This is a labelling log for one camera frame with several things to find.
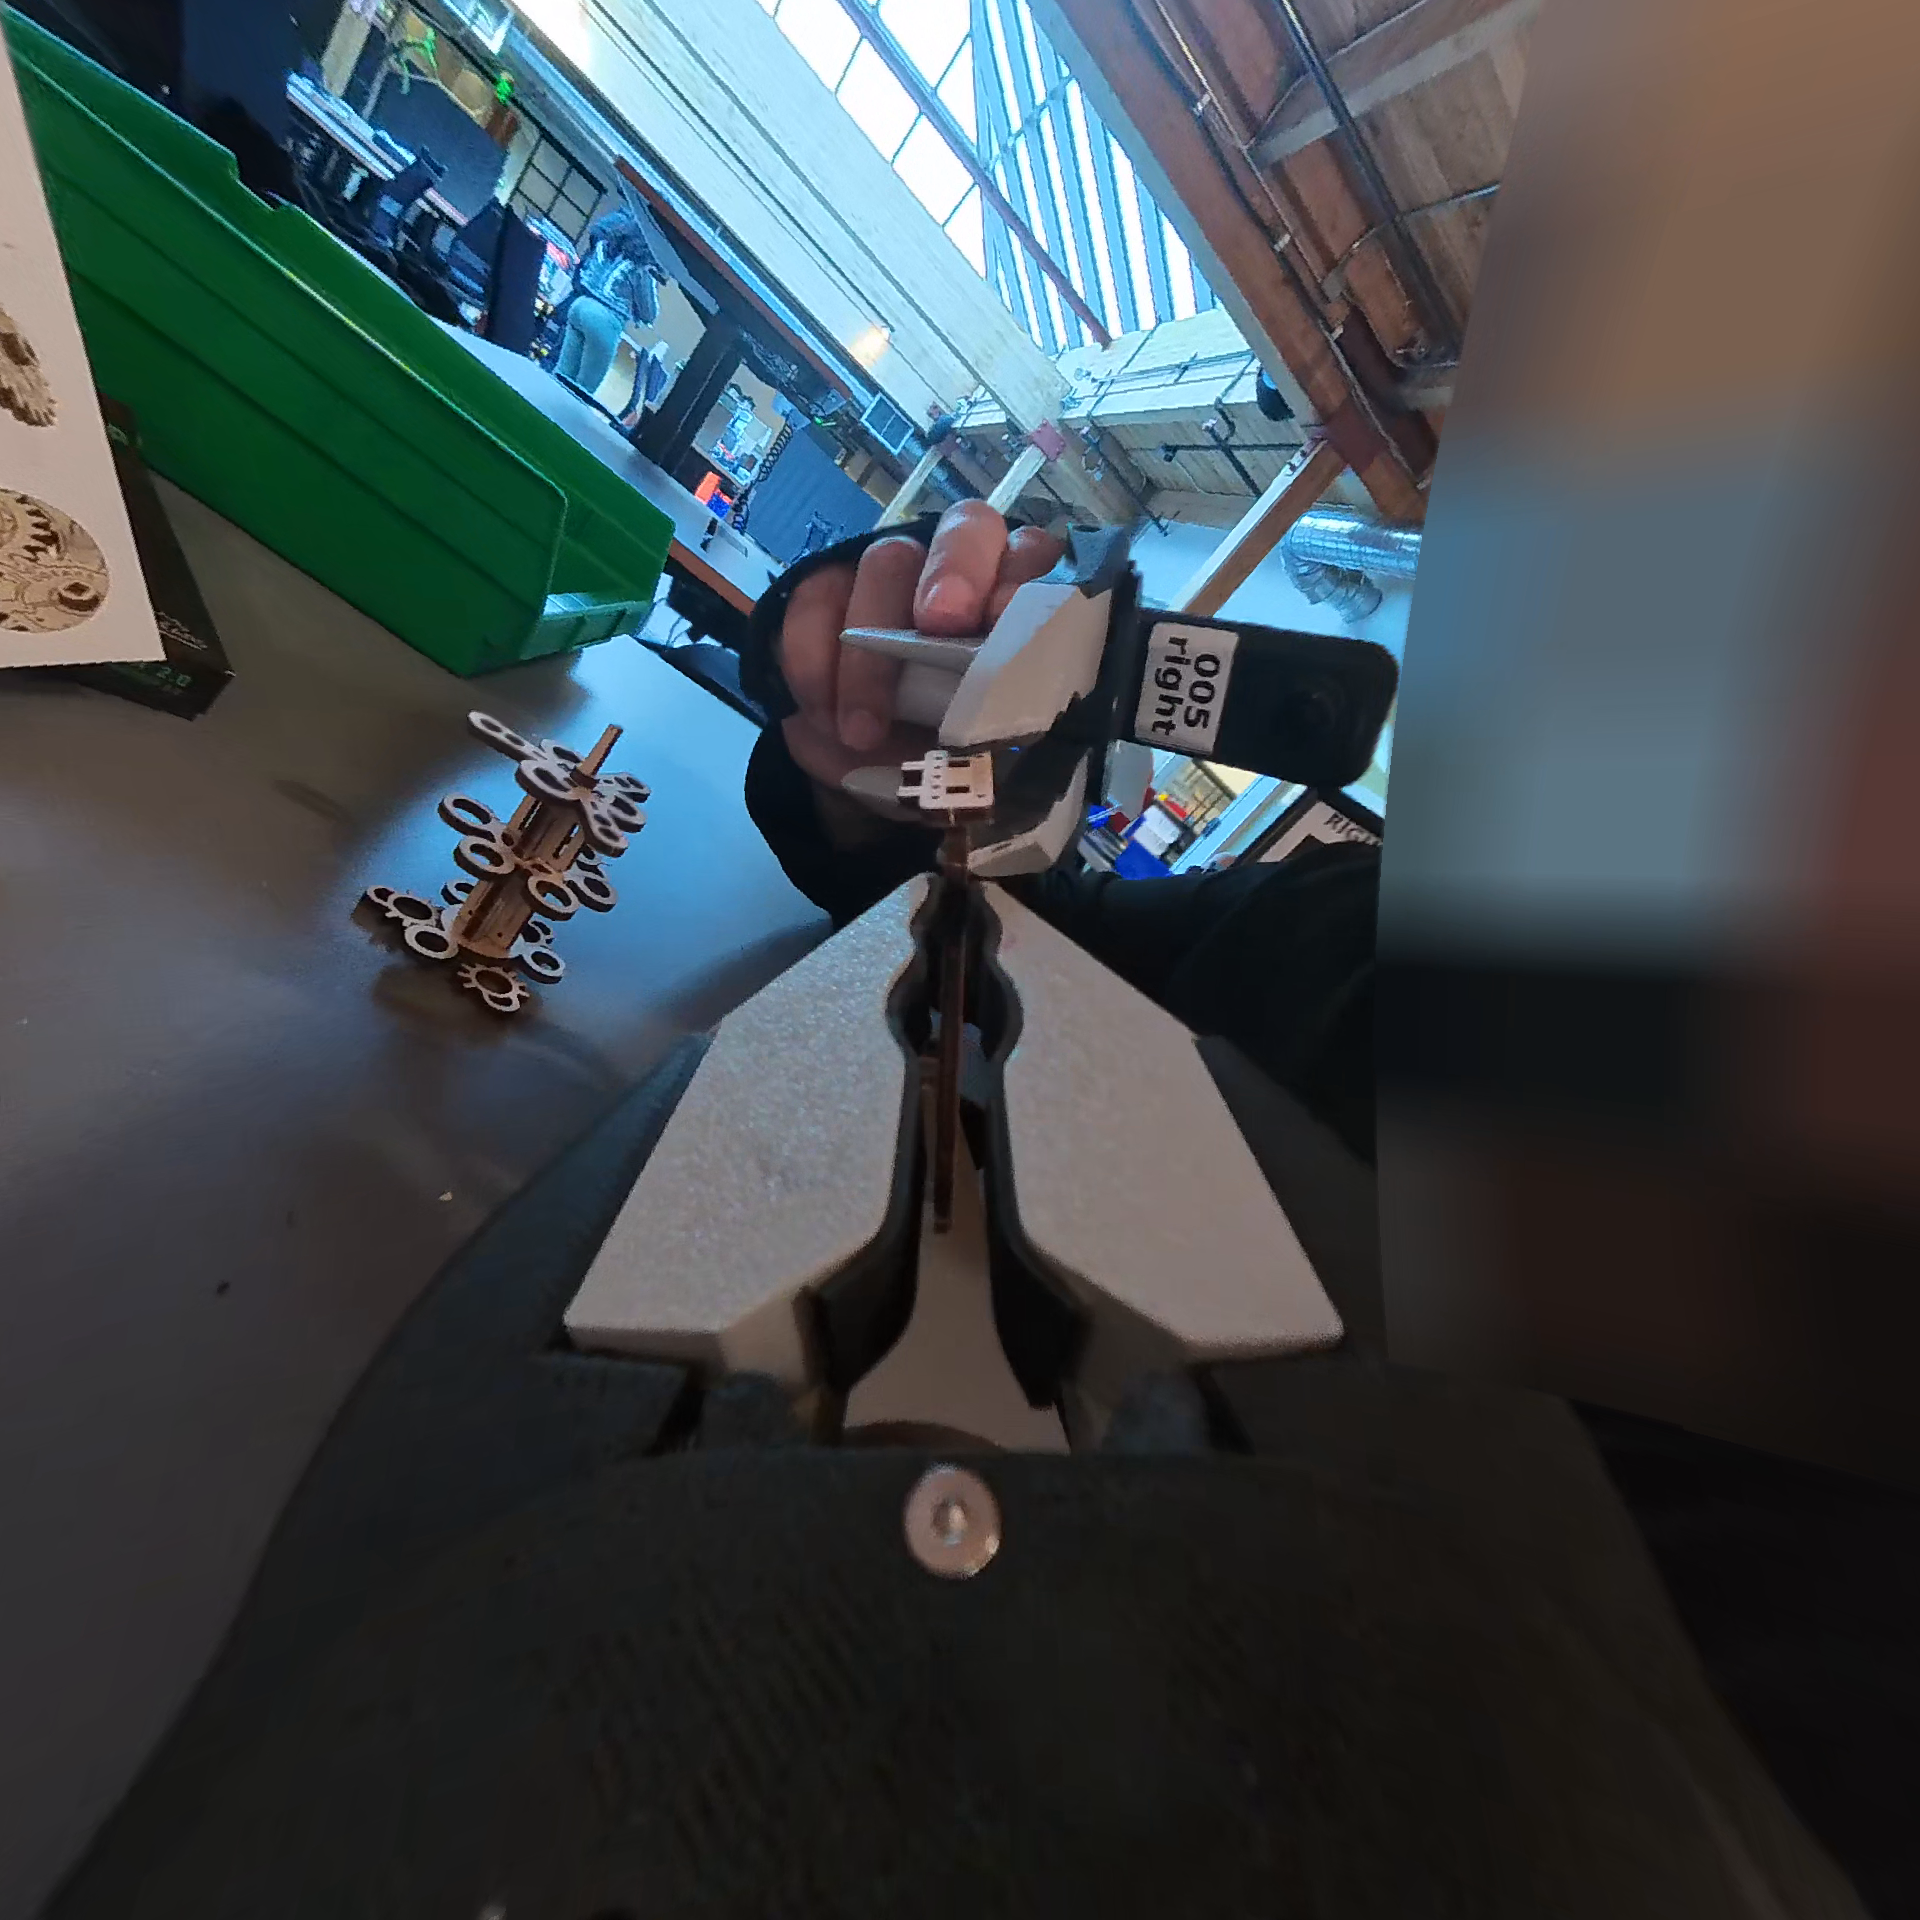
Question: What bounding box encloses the small wooden connector piece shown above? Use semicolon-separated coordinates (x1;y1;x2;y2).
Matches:
894;747;1002;827

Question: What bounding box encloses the folded assembly instruction sheet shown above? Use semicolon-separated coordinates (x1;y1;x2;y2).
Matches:
0;0;169;673

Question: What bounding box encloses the green plastic bin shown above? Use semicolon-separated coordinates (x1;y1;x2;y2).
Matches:
0;90;675;681
0;16;573;559

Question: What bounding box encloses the silver ventilation duct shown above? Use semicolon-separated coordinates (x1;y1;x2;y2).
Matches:
1282;513;1425;624

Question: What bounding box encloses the black model kit box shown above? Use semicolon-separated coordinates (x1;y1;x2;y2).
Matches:
58;395;236;725

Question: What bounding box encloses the round wooden frame part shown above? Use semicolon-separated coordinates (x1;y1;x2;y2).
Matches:
928;818;982;1240

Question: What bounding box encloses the wooden flower-disc rod assembly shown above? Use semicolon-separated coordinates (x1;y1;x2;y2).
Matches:
356;710;656;1019

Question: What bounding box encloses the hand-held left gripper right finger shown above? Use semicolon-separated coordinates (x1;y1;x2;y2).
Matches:
965;880;1347;1407

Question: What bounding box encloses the person's right hand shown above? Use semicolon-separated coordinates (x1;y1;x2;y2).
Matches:
780;513;1068;846

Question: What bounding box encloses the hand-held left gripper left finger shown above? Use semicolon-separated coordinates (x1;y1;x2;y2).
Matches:
563;875;933;1397

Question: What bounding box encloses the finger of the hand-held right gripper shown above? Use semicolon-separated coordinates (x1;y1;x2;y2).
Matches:
840;761;1087;880
838;582;1126;751

